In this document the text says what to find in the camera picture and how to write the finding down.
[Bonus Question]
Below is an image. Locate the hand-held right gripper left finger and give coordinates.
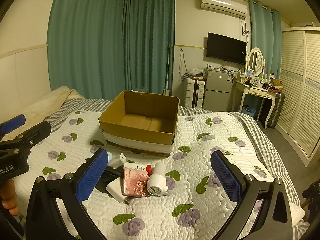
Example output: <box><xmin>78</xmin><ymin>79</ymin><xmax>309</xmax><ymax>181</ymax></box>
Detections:
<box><xmin>26</xmin><ymin>148</ymin><xmax>108</xmax><ymax>240</ymax></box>

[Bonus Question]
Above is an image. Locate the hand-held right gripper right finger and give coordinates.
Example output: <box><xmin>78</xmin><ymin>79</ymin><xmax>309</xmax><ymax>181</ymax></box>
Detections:
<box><xmin>210</xmin><ymin>150</ymin><xmax>293</xmax><ymax>240</ymax></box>

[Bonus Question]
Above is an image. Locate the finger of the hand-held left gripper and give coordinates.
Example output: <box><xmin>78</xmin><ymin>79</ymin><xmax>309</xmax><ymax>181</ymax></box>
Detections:
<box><xmin>0</xmin><ymin>121</ymin><xmax>52</xmax><ymax>155</ymax></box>
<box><xmin>0</xmin><ymin>114</ymin><xmax>26</xmax><ymax>134</ymax></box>

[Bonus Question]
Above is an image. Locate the black remote control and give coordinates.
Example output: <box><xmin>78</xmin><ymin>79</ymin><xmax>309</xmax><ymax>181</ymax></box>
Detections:
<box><xmin>96</xmin><ymin>166</ymin><xmax>125</xmax><ymax>193</ymax></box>

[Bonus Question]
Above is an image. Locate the white charger adapter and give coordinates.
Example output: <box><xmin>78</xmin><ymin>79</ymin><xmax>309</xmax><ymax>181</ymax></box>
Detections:
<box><xmin>106</xmin><ymin>176</ymin><xmax>131</xmax><ymax>205</ymax></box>

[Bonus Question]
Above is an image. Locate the white plug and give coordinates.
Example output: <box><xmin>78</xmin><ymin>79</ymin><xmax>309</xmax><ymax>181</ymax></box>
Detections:
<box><xmin>109</xmin><ymin>152</ymin><xmax>128</xmax><ymax>170</ymax></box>

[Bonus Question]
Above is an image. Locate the pink embossed box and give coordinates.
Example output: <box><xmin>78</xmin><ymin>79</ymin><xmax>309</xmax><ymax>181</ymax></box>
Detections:
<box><xmin>122</xmin><ymin>167</ymin><xmax>153</xmax><ymax>197</ymax></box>

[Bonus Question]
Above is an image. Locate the white tube with red cap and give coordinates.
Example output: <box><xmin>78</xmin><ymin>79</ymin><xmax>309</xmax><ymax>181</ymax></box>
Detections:
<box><xmin>124</xmin><ymin>162</ymin><xmax>152</xmax><ymax>174</ymax></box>

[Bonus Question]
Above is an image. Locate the brown cardboard box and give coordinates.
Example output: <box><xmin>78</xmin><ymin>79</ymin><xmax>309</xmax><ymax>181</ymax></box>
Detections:
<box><xmin>98</xmin><ymin>90</ymin><xmax>180</xmax><ymax>145</ymax></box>

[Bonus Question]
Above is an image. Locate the person's left hand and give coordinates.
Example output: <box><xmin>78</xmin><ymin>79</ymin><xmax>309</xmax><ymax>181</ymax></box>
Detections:
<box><xmin>0</xmin><ymin>179</ymin><xmax>19</xmax><ymax>216</ymax></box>

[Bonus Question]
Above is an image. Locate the beige blanket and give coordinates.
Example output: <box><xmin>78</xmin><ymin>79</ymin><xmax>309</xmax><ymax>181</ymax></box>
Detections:
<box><xmin>0</xmin><ymin>86</ymin><xmax>87</xmax><ymax>140</ymax></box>

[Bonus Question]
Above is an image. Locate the white floral quilt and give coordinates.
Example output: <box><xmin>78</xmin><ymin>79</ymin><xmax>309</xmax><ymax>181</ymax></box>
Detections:
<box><xmin>15</xmin><ymin>110</ymin><xmax>306</xmax><ymax>240</ymax></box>

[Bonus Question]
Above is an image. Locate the blue basket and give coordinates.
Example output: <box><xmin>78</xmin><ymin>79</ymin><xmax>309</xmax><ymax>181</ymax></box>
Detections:
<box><xmin>242</xmin><ymin>104</ymin><xmax>255</xmax><ymax>117</ymax></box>

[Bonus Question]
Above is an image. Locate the dark checked suitcase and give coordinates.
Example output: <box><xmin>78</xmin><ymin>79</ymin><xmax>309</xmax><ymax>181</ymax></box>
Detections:
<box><xmin>266</xmin><ymin>92</ymin><xmax>285</xmax><ymax>130</ymax></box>

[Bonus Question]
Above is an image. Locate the silver fridge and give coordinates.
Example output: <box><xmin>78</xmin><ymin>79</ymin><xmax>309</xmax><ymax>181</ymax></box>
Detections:
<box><xmin>202</xmin><ymin>68</ymin><xmax>233</xmax><ymax>112</ymax></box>

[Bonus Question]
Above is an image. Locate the dark object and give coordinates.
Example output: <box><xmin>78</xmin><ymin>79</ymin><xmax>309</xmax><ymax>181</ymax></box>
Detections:
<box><xmin>302</xmin><ymin>182</ymin><xmax>320</xmax><ymax>221</ymax></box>

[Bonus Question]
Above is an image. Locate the white dressing table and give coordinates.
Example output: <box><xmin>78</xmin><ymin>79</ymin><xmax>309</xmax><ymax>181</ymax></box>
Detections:
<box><xmin>231</xmin><ymin>79</ymin><xmax>278</xmax><ymax>130</ymax></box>

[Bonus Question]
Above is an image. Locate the white suitcase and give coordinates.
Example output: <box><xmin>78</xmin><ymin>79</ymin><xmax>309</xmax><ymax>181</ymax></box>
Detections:
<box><xmin>184</xmin><ymin>77</ymin><xmax>206</xmax><ymax>109</ymax></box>

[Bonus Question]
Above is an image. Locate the wide green curtain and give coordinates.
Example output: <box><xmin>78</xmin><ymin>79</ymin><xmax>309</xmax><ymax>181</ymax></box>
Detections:
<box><xmin>47</xmin><ymin>0</ymin><xmax>128</xmax><ymax>100</ymax></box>

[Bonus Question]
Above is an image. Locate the white slatted wardrobe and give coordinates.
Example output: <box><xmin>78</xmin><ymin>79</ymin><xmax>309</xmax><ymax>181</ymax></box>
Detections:
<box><xmin>275</xmin><ymin>26</ymin><xmax>320</xmax><ymax>168</ymax></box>

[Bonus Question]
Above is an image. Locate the white oval mirror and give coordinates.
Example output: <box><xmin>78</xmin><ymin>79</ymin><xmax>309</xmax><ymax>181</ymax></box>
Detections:
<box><xmin>246</xmin><ymin>47</ymin><xmax>265</xmax><ymax>77</ymax></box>

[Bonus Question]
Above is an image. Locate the white mop pole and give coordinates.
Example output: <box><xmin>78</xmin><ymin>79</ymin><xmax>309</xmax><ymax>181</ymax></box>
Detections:
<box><xmin>162</xmin><ymin>44</ymin><xmax>172</xmax><ymax>95</ymax></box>

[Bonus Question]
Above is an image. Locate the narrow green curtain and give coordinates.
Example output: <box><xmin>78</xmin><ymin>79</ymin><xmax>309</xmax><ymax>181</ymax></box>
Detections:
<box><xmin>249</xmin><ymin>0</ymin><xmax>283</xmax><ymax>78</ymax></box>

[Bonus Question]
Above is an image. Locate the green corner curtain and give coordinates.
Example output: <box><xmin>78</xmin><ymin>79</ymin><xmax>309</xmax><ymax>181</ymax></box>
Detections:
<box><xmin>124</xmin><ymin>0</ymin><xmax>175</xmax><ymax>96</ymax></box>

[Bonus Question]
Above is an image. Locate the white air conditioner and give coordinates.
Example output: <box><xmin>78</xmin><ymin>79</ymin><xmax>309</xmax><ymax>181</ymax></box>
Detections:
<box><xmin>199</xmin><ymin>0</ymin><xmax>248</xmax><ymax>19</ymax></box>

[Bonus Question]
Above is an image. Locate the hanging wall cable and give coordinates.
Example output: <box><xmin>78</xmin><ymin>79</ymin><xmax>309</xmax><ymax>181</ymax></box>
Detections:
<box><xmin>179</xmin><ymin>49</ymin><xmax>191</xmax><ymax>78</ymax></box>

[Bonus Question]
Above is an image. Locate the black wall television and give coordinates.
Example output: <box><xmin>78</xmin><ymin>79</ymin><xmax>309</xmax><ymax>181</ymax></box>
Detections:
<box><xmin>206</xmin><ymin>32</ymin><xmax>247</xmax><ymax>65</ymax></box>

